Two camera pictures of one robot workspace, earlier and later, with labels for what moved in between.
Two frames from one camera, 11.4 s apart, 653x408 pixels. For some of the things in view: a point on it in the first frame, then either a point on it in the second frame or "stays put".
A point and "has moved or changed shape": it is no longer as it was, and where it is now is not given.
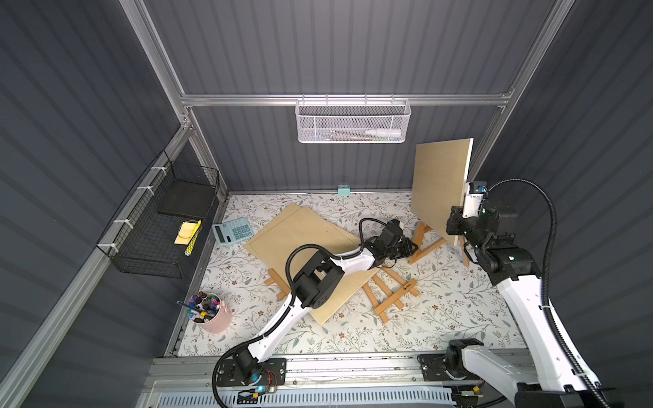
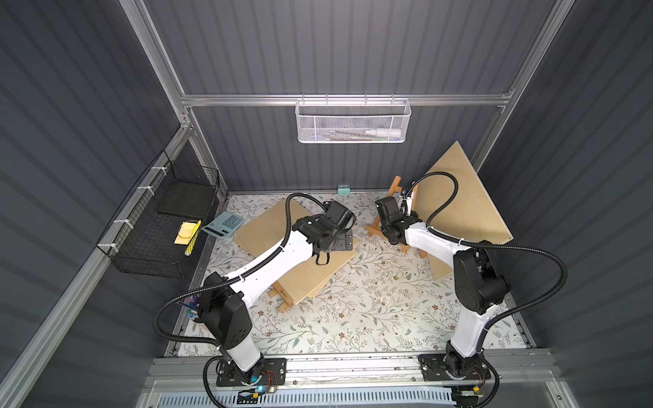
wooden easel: x=394 y=297 → x=380 y=234
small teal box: x=343 y=189 stays put
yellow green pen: x=191 y=242 stays put
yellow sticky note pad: x=185 y=233 stays put
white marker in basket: x=383 y=133 stays put
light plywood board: x=305 y=227 has moved or changed shape
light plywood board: x=440 y=173 has moved or changed shape
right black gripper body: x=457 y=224 → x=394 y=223
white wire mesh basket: x=353 y=120 stays put
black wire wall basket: x=156 y=229 stays put
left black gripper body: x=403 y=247 → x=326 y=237
